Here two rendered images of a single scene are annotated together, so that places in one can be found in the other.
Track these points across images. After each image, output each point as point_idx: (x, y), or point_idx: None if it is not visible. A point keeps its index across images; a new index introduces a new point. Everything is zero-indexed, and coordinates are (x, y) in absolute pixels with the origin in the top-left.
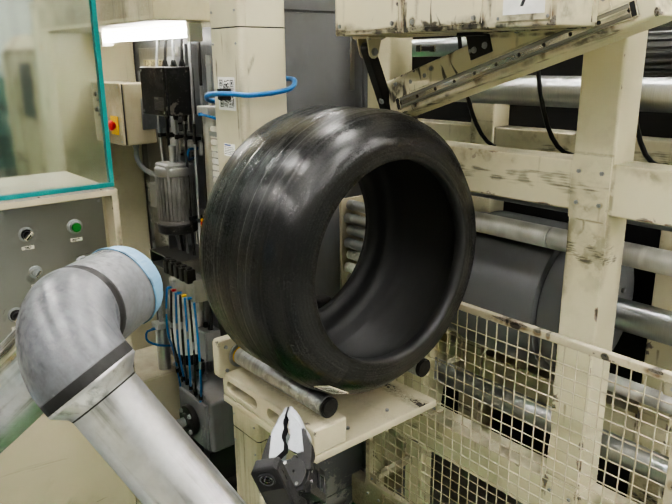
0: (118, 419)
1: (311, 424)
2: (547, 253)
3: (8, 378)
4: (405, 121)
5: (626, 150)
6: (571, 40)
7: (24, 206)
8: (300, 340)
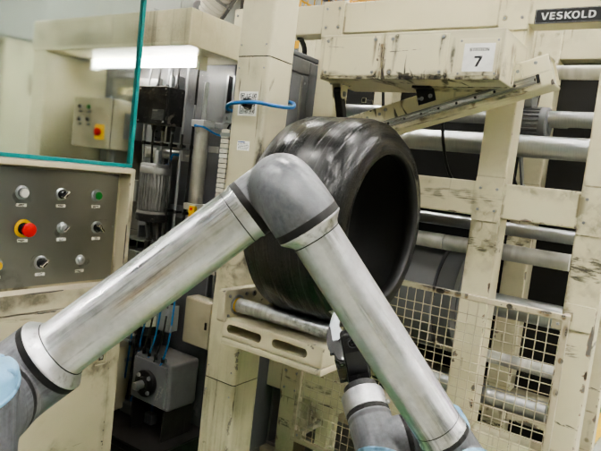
0: (340, 244)
1: (318, 344)
2: (440, 254)
3: (206, 237)
4: (394, 131)
5: (510, 176)
6: (495, 95)
7: (71, 168)
8: None
